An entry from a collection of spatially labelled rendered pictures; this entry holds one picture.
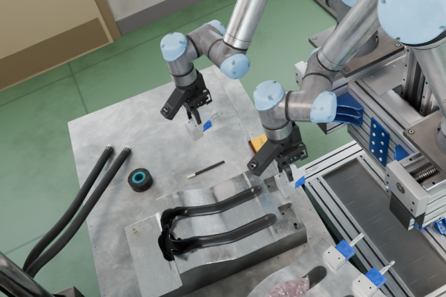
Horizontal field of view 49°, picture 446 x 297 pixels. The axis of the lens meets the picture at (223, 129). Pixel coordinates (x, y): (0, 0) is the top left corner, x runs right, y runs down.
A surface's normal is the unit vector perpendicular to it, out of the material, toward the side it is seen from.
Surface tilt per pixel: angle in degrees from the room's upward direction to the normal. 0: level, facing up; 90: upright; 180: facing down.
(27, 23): 90
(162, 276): 0
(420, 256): 0
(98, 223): 0
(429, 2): 84
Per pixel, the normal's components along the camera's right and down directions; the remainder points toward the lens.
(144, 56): -0.18, -0.63
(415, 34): -0.37, 0.68
